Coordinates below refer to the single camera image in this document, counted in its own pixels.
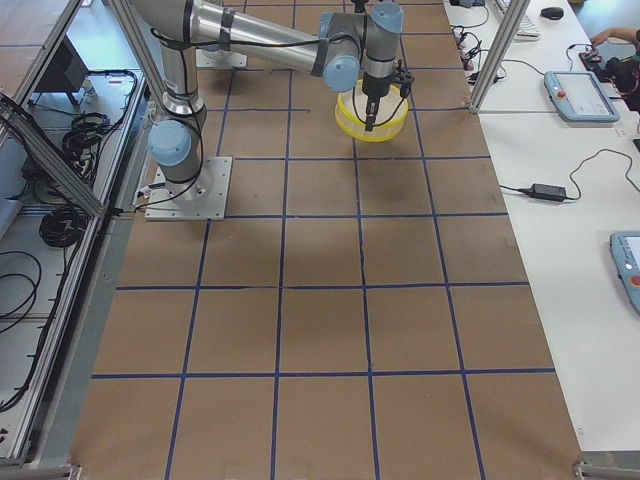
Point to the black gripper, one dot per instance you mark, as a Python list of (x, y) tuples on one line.
[(374, 85)]

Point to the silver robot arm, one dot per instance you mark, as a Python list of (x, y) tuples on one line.
[(349, 50)]

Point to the black computer mouse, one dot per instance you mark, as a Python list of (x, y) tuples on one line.
[(553, 13)]

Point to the blue teach pendant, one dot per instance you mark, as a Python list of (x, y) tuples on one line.
[(624, 247), (579, 97)]

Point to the black power adapter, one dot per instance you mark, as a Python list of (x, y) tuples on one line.
[(548, 192)]

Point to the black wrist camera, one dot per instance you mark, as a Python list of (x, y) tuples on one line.
[(403, 79)]

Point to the aluminium frame post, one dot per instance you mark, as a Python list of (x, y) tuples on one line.
[(500, 44)]

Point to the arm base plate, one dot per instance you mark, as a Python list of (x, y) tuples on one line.
[(219, 60), (206, 199)]

